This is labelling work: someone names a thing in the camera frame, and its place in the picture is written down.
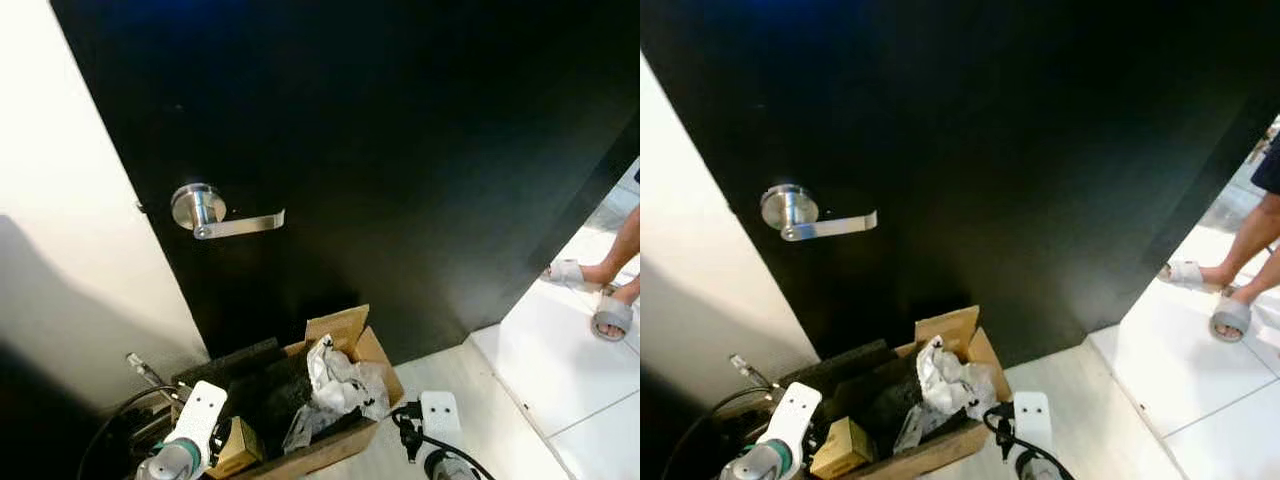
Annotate crumpled white plastic bag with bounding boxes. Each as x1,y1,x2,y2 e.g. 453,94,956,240
285,335,391,453
893,335,1001,453

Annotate brown cardboard box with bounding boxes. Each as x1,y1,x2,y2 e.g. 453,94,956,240
175,305,406,480
770,305,1013,480

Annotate black foam pad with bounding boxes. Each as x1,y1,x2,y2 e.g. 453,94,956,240
175,338,313,433
775,338,921,433

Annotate small yellow-brown carton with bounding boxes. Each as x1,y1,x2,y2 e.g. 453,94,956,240
810,415,869,479
205,415,267,479

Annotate grey slipper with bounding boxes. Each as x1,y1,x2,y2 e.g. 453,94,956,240
545,260,607,293
592,295,635,343
1210,297,1255,343
1160,260,1223,293

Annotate metal door stop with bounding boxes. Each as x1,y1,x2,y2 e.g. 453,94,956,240
728,352,771,393
125,352,167,393

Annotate black door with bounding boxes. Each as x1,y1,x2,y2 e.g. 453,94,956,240
50,0,641,367
640,0,1280,367

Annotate dark blue shorts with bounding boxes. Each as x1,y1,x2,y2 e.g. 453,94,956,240
1250,130,1280,197

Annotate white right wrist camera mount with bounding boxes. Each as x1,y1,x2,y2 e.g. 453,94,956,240
420,390,463,453
1012,390,1053,453

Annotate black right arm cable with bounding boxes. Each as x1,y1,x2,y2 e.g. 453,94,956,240
400,430,497,480
990,430,1077,480

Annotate silver lever door handle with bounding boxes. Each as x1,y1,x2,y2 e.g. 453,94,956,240
170,183,287,241
760,183,879,243

